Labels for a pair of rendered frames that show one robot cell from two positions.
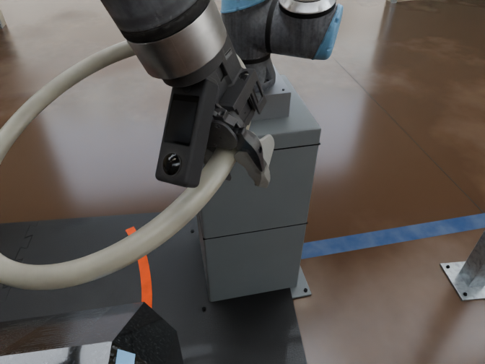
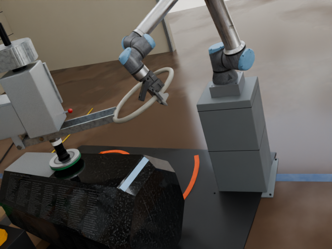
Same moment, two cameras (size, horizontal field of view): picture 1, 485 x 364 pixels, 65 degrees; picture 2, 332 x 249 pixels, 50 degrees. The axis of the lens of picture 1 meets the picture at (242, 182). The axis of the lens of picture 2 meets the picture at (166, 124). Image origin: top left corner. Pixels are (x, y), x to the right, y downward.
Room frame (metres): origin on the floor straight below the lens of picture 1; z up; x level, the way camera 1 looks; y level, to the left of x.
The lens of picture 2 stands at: (-1.02, -1.19, 1.97)
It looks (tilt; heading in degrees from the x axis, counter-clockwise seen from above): 27 degrees down; 40
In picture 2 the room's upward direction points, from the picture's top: 18 degrees counter-clockwise
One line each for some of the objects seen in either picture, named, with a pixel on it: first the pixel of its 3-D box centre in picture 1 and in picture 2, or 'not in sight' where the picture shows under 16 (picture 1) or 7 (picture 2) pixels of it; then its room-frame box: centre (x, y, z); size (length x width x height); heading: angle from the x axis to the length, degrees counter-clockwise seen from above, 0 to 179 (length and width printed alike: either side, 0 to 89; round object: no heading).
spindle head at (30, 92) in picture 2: not in sight; (24, 104); (0.10, 0.84, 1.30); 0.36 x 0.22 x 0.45; 123
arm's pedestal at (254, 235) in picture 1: (245, 196); (237, 136); (1.17, -0.01, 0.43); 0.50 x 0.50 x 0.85; 12
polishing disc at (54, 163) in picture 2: not in sight; (64, 158); (0.15, 0.77, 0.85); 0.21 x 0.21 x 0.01
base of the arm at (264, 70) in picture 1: (246, 64); (224, 72); (1.17, -0.01, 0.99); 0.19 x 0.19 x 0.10
